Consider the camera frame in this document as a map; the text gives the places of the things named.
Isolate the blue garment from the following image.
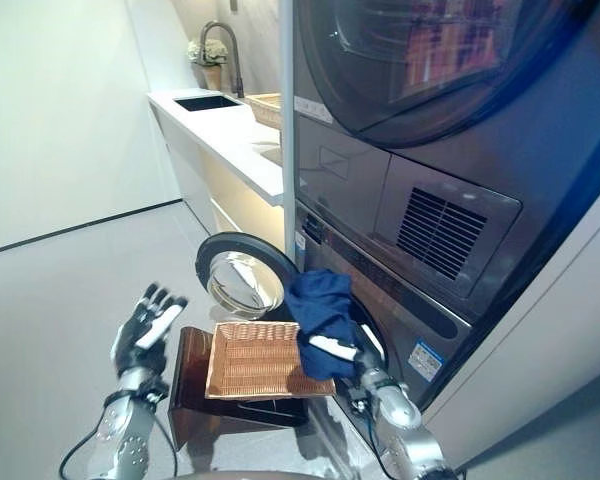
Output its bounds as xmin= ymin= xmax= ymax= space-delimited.
xmin=284 ymin=268 xmax=362 ymax=381

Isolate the grey robot torso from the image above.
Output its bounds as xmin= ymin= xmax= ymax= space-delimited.
xmin=182 ymin=471 xmax=421 ymax=480

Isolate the grey tumble dryer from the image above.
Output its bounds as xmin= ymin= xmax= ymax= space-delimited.
xmin=292 ymin=0 xmax=600 ymax=321

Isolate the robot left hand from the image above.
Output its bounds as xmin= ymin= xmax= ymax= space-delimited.
xmin=110 ymin=282 xmax=190 ymax=377

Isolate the colourful energy label sticker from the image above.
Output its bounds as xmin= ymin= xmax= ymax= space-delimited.
xmin=408 ymin=339 xmax=446 ymax=374

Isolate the grey curved faucet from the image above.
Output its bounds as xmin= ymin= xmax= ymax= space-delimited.
xmin=200 ymin=21 xmax=245 ymax=99

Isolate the grey front-load washing machine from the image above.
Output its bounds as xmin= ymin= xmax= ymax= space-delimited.
xmin=293 ymin=199 xmax=474 ymax=411

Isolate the rectangular wicker laundry basket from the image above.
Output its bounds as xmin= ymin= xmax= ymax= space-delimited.
xmin=204 ymin=321 xmax=337 ymax=400

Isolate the tall wicker basket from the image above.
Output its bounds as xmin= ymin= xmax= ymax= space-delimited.
xmin=244 ymin=92 xmax=284 ymax=166

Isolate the white counter cabinet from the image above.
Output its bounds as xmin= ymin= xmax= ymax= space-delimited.
xmin=147 ymin=89 xmax=286 ymax=251

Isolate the white flower bouquet in vase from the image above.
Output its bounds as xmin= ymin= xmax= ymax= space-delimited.
xmin=187 ymin=38 xmax=229 ymax=91

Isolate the round glass washer door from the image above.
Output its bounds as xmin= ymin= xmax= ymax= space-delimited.
xmin=195 ymin=233 xmax=301 ymax=321

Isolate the black countertop sink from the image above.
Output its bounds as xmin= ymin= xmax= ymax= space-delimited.
xmin=173 ymin=95 xmax=244 ymax=112

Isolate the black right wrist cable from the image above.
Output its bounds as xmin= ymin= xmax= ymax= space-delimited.
xmin=352 ymin=384 xmax=384 ymax=469

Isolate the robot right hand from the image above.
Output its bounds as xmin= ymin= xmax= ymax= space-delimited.
xmin=309 ymin=324 xmax=387 ymax=384

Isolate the white label sticker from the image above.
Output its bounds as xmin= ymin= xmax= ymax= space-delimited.
xmin=294 ymin=97 xmax=331 ymax=124

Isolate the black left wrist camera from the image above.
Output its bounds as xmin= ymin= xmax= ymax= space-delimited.
xmin=143 ymin=377 xmax=171 ymax=407

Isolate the glossy brown stool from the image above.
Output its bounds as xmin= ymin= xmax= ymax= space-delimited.
xmin=167 ymin=326 xmax=312 ymax=451

